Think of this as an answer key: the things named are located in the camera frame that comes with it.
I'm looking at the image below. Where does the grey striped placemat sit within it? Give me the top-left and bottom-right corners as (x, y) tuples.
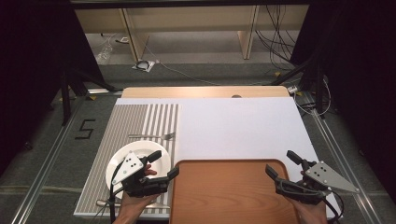
(73, 103), (181, 218)

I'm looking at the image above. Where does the silver fork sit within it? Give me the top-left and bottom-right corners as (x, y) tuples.
(128, 132), (177, 141)

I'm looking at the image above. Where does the light wooden table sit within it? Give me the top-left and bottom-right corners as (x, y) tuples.
(120, 86), (291, 100)

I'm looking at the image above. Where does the white board sheet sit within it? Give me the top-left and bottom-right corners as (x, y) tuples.
(115, 97), (344, 219)

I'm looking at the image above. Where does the clear plastic bag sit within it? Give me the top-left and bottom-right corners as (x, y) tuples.
(95, 39), (115, 65)

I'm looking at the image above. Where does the thin white floor cable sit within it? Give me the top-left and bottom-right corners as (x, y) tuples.
(141, 43), (275, 88)

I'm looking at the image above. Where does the dark curtain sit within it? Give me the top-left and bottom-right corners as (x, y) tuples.
(289, 0), (396, 188)
(0, 0), (106, 175)

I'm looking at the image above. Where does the white round plate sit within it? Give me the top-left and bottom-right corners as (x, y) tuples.
(105, 140), (173, 202)

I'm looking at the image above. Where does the aluminium floor rail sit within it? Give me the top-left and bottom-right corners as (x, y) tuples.
(301, 91), (383, 224)
(11, 88), (124, 224)

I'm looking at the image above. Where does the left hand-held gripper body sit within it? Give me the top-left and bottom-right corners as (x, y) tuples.
(111, 151), (171, 198)

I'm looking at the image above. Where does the beige wooden desk frame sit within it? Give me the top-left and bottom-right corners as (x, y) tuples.
(74, 4), (310, 63)

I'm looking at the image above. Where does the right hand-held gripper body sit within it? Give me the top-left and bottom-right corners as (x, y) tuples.
(275, 158), (360, 205)

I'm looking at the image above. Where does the person's right hand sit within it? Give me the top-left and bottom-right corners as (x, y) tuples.
(290, 198), (329, 224)

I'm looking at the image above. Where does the white looped cable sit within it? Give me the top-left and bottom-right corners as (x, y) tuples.
(291, 77), (333, 118)

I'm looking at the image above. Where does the person's left hand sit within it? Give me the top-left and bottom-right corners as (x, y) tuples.
(120, 163), (161, 218)

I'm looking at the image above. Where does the black metal stand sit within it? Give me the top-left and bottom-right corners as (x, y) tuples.
(59, 66), (123, 126)
(270, 54), (327, 117)

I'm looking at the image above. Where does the brown wooden tray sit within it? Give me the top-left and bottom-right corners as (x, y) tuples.
(168, 159), (301, 224)

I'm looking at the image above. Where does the bundle of black hanging cables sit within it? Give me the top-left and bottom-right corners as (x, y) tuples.
(254, 4), (298, 72)

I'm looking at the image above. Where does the floor socket plate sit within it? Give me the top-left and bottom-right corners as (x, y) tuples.
(132, 59), (156, 74)

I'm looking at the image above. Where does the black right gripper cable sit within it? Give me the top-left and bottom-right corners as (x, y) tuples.
(323, 189), (346, 224)

